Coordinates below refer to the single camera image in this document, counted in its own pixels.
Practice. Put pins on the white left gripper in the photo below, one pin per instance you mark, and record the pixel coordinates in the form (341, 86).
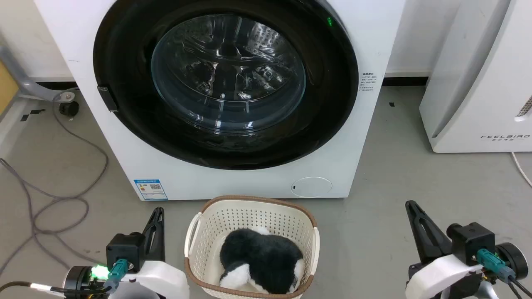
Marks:
(162, 278)

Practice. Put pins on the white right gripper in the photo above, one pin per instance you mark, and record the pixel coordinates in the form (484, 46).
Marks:
(440, 274)

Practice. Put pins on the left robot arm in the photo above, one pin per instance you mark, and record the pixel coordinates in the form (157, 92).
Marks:
(81, 280)

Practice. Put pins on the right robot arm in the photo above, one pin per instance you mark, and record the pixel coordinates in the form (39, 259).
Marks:
(513, 259)

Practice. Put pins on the white front-load washing machine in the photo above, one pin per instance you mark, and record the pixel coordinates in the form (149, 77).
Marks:
(357, 158)

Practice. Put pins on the black round glass washer door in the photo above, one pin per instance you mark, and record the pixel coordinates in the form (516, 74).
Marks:
(124, 62)

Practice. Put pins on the blue energy label sticker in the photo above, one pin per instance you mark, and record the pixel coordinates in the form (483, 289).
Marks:
(150, 189)

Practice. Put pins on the cream plastic laundry basket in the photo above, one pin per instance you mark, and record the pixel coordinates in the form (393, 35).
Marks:
(208, 232)

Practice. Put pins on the black and white plush toy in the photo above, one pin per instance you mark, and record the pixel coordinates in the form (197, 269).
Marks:
(262, 253)

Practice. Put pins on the round white filter cover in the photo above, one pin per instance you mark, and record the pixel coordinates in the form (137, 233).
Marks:
(311, 187)

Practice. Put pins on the black caster wheel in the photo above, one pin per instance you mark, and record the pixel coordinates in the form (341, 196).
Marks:
(69, 109)

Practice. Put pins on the white feelbird appliance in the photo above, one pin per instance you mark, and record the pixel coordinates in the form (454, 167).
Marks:
(478, 83)

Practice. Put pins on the small printed text sticker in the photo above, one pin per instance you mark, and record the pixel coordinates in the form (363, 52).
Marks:
(368, 82)

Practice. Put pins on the black floor tape strip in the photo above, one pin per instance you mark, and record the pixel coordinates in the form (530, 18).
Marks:
(32, 114)

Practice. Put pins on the grey metal stand leg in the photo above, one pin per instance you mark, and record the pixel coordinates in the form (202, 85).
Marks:
(20, 81)

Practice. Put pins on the yellow wooden panel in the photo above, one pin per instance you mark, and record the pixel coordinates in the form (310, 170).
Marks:
(6, 87)

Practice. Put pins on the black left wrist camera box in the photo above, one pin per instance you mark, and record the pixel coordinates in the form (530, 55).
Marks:
(124, 249)

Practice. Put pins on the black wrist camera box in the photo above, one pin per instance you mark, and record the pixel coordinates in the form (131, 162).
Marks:
(124, 249)
(471, 243)

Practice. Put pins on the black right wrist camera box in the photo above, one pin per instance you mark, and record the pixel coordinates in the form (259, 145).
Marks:
(471, 243)

